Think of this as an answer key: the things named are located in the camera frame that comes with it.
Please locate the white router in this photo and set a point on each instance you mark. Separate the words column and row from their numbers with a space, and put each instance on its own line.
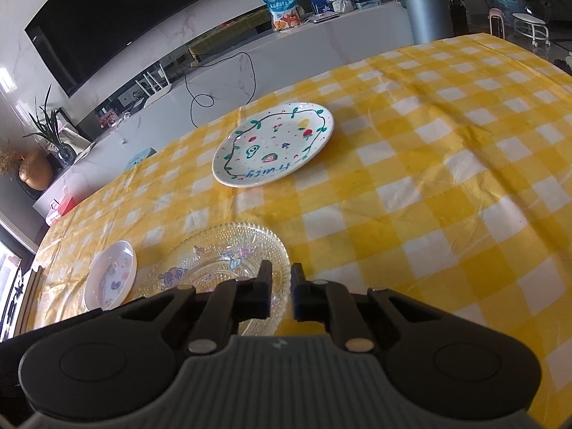
column 156, row 94

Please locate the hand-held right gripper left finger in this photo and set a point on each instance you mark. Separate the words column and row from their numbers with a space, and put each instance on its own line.
column 264, row 290

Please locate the silver tablet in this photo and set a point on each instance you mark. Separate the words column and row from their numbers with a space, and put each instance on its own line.
column 322, row 18

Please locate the white television cabinet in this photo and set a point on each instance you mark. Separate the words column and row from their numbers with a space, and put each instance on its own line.
column 290, row 62

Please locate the gold round vase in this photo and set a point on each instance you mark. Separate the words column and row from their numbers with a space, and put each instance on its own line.
column 35, row 172

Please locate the white sketch card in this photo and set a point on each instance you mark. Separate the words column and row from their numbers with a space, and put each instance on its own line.
column 76, row 138

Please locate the yellow checked tablecloth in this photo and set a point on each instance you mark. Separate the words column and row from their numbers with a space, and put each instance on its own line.
column 402, row 187

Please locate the pink storage box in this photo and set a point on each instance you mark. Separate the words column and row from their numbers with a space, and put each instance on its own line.
column 62, row 208

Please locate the clear glass plate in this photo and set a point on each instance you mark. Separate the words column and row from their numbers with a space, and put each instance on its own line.
column 214, row 250

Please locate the small white plate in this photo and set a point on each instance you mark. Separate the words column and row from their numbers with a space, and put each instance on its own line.
column 109, row 272

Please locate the light blue stool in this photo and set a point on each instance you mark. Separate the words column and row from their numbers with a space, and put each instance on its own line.
column 140, row 158

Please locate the green leafy plant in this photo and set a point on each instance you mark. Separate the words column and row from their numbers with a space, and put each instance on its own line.
column 47, row 120

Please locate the grey trash can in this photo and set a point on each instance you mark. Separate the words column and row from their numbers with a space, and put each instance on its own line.
column 424, row 15

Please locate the white painted plate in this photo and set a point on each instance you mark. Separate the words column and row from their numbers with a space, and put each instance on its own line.
column 277, row 152

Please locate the black wall television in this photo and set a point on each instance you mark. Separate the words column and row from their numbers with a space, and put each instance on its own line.
column 120, row 22

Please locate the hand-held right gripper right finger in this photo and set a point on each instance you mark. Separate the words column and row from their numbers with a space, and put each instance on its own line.
column 298, row 297

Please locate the blue tissue box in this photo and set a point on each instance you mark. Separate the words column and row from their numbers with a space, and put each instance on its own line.
column 368, row 3

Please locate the small pink heater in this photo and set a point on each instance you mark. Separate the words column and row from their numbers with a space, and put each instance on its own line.
column 498, row 22

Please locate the blue snack bag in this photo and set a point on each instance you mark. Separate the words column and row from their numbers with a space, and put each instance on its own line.
column 283, row 11

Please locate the white round stool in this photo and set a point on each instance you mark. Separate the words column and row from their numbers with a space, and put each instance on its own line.
column 531, row 24

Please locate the blue glass vase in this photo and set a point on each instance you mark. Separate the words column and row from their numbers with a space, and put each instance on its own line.
column 67, row 154

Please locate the potted snake plant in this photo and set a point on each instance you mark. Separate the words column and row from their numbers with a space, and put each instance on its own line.
column 458, row 18

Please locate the pink photo card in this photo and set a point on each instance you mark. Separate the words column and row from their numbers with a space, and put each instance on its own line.
column 108, row 118

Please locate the dried flower bunch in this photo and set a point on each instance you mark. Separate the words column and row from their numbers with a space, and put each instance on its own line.
column 10, row 156

